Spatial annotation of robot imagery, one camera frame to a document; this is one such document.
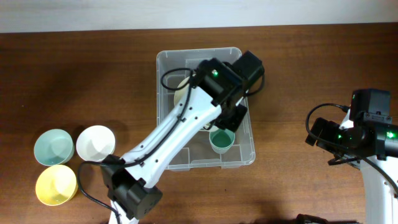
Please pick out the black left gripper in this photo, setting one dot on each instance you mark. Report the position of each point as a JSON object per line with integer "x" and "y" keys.
{"x": 234, "y": 125}

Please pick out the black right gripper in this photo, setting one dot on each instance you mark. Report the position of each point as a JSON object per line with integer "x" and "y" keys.
{"x": 329, "y": 129}

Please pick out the large cream bowl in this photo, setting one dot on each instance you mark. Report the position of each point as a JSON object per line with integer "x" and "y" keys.
{"x": 182, "y": 88}

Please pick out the mint green plastic cup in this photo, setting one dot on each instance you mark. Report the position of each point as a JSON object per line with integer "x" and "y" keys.
{"x": 221, "y": 140}

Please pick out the white small bowl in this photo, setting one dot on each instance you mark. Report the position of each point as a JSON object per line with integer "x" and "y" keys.
{"x": 95, "y": 143}

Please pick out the yellow small bowl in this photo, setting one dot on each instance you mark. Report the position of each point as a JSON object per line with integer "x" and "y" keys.
{"x": 56, "y": 185}

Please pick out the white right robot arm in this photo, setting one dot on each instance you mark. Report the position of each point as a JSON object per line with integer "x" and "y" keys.
{"x": 379, "y": 171}

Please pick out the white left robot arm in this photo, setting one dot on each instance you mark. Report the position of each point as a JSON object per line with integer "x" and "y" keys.
{"x": 131, "y": 178}

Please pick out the clear plastic storage bin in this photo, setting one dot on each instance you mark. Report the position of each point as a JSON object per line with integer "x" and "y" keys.
{"x": 198, "y": 153}

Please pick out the mint green small bowl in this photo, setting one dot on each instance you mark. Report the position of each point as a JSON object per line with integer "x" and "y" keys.
{"x": 54, "y": 147}

